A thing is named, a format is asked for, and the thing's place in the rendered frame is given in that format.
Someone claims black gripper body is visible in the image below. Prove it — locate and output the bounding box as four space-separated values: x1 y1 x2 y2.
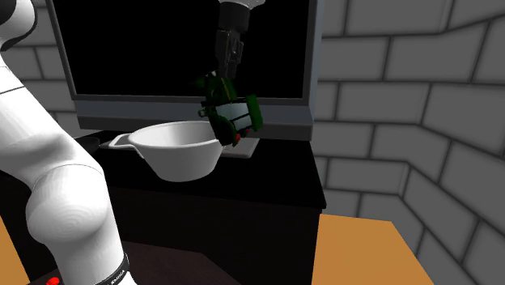
215 1 253 41

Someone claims green toy car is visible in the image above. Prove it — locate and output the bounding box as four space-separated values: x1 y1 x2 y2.
195 70 265 148

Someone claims grey flat screen television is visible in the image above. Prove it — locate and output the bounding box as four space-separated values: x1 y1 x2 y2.
45 0 325 160

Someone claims white bowl with handle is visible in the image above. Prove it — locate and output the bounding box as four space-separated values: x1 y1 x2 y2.
107 120 227 183

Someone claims black cabinet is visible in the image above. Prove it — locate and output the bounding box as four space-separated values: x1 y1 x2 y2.
0 129 328 285

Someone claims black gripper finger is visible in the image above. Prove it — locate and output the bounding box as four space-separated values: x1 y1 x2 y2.
214 29 232 77
228 36 245 81

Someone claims dark robot stand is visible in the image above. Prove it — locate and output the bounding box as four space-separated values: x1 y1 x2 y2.
28 240 243 285

